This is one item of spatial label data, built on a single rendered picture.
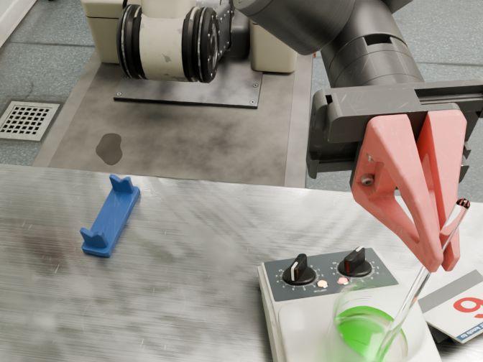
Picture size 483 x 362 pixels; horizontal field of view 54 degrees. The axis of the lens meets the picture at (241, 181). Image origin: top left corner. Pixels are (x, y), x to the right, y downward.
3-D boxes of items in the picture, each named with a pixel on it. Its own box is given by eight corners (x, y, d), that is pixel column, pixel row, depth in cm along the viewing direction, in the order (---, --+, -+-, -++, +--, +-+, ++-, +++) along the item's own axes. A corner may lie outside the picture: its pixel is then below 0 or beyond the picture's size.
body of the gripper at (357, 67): (504, 98, 26) (456, 23, 31) (318, 110, 26) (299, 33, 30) (465, 175, 31) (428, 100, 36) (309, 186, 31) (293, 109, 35)
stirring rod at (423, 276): (372, 356, 36) (456, 195, 21) (380, 355, 36) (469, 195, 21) (374, 364, 36) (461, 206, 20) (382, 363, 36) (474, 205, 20)
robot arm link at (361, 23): (403, 16, 37) (347, 65, 40) (344, -38, 33) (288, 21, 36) (432, 72, 32) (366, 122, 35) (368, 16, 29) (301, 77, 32)
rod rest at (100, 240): (116, 187, 61) (109, 168, 58) (141, 191, 60) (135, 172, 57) (82, 253, 55) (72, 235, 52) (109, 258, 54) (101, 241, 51)
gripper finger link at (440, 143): (528, 223, 21) (452, 84, 26) (364, 235, 20) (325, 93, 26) (474, 294, 26) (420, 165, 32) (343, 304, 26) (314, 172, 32)
